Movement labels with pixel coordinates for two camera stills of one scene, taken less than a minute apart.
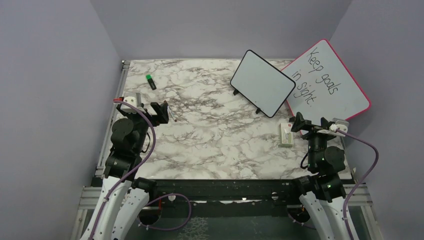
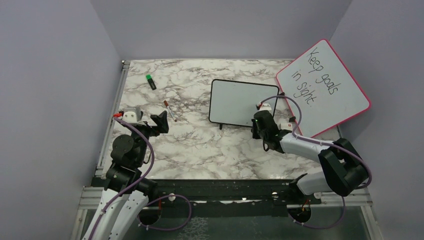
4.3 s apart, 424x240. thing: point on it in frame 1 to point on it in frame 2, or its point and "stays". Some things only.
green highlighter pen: (149, 77) stays
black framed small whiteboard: (261, 83) to (234, 103)
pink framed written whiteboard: (323, 88) stays
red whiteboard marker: (173, 116) stays
